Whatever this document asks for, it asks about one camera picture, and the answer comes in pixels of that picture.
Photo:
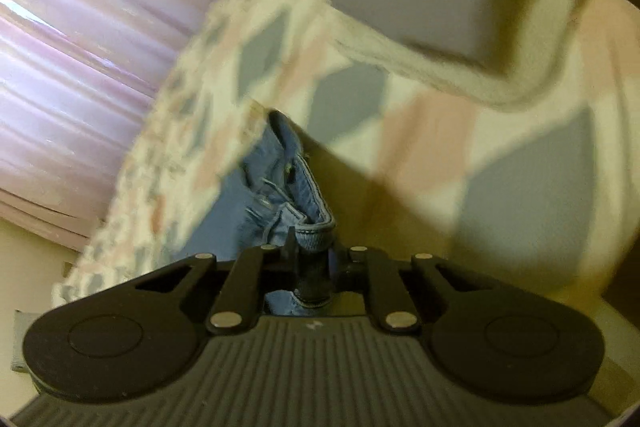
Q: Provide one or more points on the pink curtain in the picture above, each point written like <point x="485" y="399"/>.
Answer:
<point x="85" y="72"/>

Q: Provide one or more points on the patchwork diamond pattern quilt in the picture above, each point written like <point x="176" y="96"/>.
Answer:
<point x="430" y="132"/>

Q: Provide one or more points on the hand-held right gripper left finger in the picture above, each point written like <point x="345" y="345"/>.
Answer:
<point x="295" y="269"/>

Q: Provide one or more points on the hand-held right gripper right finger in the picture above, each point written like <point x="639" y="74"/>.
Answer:
<point x="357" y="268"/>

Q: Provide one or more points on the grey cushion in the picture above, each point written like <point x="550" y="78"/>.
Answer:
<point x="21" y="342"/>

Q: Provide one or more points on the blue denim jeans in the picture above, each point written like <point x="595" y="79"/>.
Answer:
<point x="280" y="167"/>

